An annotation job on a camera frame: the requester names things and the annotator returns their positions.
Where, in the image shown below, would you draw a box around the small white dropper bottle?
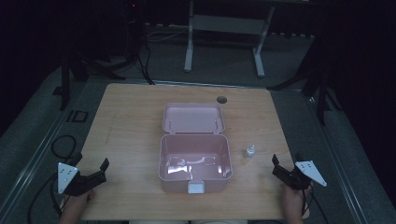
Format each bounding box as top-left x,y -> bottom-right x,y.
243,144 -> 257,163

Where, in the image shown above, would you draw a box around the white metal desk frame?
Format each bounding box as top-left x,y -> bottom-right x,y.
183,0 -> 276,78

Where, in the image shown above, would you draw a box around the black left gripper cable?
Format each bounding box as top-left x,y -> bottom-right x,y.
27,134 -> 78,224

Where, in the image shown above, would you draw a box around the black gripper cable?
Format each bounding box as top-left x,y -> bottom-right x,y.
27,134 -> 78,224
300,186 -> 330,224

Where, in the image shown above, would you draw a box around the black tripod stand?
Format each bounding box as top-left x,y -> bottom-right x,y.
266,36 -> 344,127
51,46 -> 127,112

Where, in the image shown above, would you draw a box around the person's right hand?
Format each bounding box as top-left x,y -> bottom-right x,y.
281,182 -> 313,218

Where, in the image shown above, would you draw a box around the black floor frame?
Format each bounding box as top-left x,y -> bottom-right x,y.
65,109 -> 90,124

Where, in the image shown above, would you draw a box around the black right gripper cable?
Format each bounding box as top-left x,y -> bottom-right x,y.
300,186 -> 330,224

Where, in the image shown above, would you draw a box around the person's left hand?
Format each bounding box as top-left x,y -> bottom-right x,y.
63,189 -> 96,211

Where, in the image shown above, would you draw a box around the pink plastic storage box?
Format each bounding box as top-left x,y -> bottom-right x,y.
158,102 -> 233,195

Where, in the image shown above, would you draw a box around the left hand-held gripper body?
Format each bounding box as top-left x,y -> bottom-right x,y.
57,161 -> 101,197

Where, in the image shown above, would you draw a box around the black floor cables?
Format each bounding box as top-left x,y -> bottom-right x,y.
124,27 -> 188,86

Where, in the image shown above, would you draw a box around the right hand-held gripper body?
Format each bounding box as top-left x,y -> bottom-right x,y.
281,160 -> 328,191

